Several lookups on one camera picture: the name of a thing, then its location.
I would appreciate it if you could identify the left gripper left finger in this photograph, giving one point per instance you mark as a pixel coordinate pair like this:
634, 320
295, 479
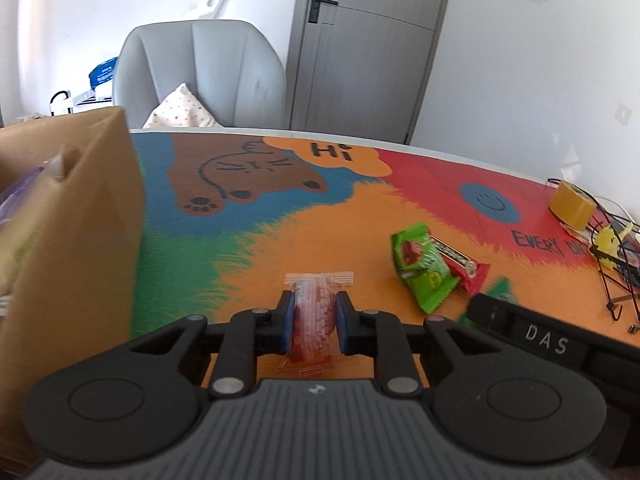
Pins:
239, 343

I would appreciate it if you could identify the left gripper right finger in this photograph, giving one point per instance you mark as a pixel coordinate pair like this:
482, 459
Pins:
388, 342

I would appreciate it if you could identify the orange clear snack packet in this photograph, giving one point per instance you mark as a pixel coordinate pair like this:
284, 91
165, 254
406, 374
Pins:
312, 352

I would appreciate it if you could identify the purple wafer packet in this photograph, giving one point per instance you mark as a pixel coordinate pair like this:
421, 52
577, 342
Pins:
25, 206

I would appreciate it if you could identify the light green snack packet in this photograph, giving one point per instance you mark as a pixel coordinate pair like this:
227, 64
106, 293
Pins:
421, 267

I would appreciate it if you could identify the red candy bar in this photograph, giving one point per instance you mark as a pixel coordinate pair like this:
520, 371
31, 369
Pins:
471, 273

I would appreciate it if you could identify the colourful cartoon table mat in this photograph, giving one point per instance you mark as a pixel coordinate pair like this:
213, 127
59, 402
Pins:
228, 217

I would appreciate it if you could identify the yellow plush toy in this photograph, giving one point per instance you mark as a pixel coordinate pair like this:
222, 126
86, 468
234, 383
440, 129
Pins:
607, 243

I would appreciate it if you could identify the dark green snack packet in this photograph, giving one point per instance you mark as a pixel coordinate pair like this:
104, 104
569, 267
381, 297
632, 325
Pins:
501, 289

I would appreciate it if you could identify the yellow tape roll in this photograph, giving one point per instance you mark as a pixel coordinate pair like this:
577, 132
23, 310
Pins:
572, 206

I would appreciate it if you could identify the brown cardboard box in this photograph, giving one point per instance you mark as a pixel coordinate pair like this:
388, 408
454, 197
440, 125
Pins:
73, 296

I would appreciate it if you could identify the dotted white cushion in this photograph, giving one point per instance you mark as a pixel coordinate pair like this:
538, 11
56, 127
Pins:
180, 109

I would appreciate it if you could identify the grey armchair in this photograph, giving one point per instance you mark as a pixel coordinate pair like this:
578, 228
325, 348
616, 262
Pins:
229, 66

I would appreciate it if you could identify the grey door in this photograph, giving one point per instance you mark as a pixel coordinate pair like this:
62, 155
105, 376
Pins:
361, 70

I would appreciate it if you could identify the black shoe rack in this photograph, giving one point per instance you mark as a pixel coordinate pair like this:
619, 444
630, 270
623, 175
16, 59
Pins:
61, 103

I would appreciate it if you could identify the blue plastic bag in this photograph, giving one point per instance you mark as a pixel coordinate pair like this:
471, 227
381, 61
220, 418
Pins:
102, 73

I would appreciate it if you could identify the black door handle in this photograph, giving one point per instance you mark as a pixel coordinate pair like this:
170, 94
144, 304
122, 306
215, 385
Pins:
314, 9

